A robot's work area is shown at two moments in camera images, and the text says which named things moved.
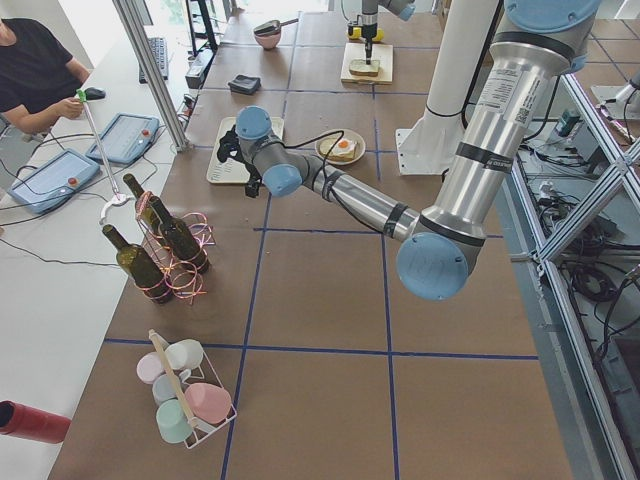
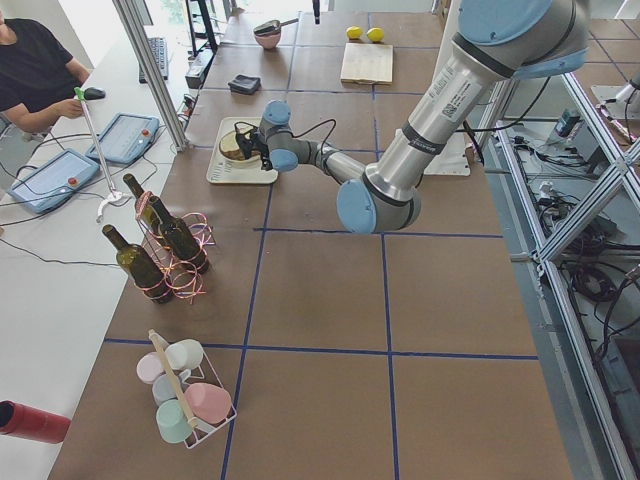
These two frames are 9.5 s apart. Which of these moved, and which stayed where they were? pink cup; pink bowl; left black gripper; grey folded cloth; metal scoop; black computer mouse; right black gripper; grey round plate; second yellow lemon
Moved: grey round plate; left black gripper; right black gripper
Stayed: black computer mouse; second yellow lemon; pink bowl; pink cup; grey folded cloth; metal scoop
